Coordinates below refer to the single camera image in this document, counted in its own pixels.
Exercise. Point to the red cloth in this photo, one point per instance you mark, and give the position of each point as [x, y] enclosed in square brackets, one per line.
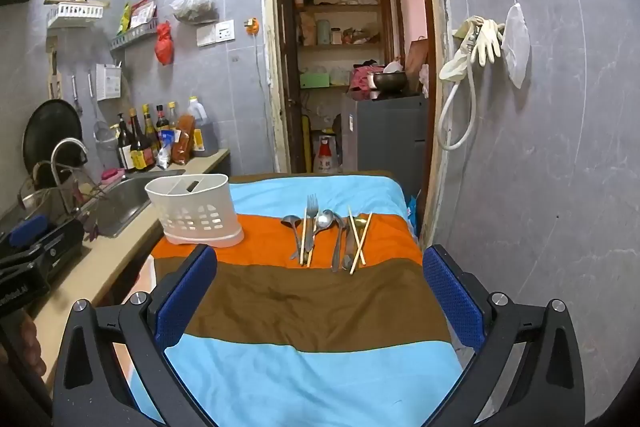
[360, 84]

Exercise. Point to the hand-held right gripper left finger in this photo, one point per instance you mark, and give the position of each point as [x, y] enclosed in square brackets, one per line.
[185, 299]

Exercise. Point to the gold spoon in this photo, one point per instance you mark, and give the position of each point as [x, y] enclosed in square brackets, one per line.
[360, 223]

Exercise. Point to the white door frame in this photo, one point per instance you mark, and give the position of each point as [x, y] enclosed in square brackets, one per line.
[267, 57]

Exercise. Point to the wooden board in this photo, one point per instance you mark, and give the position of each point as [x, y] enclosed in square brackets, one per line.
[417, 59]

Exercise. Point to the blue white packet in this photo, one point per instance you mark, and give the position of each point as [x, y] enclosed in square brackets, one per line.
[167, 149]

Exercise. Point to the white wall-mounted box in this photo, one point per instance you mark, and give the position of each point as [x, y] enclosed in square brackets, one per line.
[109, 82]

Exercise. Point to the clear sauce bottle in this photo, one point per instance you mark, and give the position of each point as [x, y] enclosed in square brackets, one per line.
[173, 117]

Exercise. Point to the hanging metal strainer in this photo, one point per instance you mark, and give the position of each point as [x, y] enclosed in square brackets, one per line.
[102, 132]

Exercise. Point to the yellow stick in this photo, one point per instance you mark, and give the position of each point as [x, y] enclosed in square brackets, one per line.
[305, 144]

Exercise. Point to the white plastic utensil holder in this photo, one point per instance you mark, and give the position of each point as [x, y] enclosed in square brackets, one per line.
[200, 212]

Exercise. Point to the wooden shelf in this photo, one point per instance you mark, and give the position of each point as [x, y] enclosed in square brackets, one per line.
[340, 9]

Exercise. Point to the glass jar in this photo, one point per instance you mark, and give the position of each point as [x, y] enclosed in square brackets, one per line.
[336, 37]

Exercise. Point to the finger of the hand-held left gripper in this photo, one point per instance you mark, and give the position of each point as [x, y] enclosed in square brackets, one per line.
[27, 228]
[62, 244]

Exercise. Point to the white wall socket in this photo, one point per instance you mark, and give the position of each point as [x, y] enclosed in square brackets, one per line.
[225, 31]

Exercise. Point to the metal wall rack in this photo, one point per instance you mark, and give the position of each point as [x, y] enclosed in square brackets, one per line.
[132, 38]

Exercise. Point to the person's left hand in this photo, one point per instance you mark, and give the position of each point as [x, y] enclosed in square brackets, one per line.
[36, 347]

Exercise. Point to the cream rubber glove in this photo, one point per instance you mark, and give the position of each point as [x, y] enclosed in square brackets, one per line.
[452, 64]
[487, 42]

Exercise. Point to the blue plastic bag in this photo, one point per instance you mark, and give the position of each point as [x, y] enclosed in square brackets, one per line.
[413, 212]

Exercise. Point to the brown wooden door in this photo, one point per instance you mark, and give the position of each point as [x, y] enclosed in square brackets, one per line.
[287, 57]

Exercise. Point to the white wall basket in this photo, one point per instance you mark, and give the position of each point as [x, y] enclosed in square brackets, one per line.
[75, 11]

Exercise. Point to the wooden hanging trivet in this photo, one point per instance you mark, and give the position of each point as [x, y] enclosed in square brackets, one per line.
[54, 72]

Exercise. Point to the red-orange spice packet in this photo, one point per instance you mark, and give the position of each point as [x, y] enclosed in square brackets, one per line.
[184, 139]

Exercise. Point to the white mesh bag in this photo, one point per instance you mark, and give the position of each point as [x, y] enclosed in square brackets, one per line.
[517, 47]

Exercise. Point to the red snack packet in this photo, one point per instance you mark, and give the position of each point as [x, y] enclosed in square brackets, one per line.
[143, 13]

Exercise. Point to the green box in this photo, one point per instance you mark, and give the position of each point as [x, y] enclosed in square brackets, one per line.
[315, 80]

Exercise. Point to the metal faucet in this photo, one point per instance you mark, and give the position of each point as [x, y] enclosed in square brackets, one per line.
[67, 147]

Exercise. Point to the wooden chopstick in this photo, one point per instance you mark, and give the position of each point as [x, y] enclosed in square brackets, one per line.
[368, 226]
[351, 218]
[309, 258]
[303, 237]

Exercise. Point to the green snack packet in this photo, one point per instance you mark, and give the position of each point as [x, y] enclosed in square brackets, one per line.
[123, 19]

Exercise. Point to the striped blanket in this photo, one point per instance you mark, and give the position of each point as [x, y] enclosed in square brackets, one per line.
[310, 307]

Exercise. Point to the dark metal bowl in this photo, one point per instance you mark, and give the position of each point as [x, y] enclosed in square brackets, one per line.
[390, 82]

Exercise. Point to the grey cabinet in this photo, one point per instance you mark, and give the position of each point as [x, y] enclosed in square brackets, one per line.
[385, 142]

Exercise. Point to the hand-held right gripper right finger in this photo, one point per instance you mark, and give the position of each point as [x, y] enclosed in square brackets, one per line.
[455, 302]

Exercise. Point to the hanging metal peeler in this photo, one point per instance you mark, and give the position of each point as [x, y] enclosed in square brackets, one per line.
[76, 97]

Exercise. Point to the long silver spoon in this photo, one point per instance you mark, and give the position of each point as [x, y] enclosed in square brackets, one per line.
[338, 237]

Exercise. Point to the black frying pan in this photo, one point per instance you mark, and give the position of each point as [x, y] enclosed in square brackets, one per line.
[47, 127]

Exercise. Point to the green canister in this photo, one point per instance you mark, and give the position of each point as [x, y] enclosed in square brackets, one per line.
[323, 32]

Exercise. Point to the black fork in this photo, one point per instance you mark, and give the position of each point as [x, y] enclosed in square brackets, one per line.
[312, 207]

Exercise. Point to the dark sauce bottle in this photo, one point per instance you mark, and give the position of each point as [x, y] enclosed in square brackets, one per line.
[125, 152]
[150, 127]
[162, 119]
[141, 149]

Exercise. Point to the red plastic bag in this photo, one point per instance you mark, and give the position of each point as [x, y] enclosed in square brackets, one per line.
[164, 44]

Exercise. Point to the white bottle red label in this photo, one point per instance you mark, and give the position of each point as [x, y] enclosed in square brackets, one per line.
[326, 154]

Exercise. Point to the small silver spoon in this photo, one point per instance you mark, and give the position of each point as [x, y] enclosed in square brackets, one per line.
[289, 221]

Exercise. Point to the steel sink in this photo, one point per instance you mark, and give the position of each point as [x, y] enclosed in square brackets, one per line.
[127, 199]

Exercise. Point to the white wall switch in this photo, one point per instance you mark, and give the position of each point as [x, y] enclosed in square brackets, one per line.
[205, 35]

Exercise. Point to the large oil jug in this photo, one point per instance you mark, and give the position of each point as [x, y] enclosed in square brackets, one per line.
[205, 127]

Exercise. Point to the pink sponge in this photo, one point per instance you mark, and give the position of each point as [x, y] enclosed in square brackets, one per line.
[112, 176]

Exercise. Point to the beige kitchen counter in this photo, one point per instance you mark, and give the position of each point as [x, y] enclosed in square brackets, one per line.
[100, 267]

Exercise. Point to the orange plug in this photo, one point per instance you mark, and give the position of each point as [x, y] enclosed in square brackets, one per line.
[252, 26]

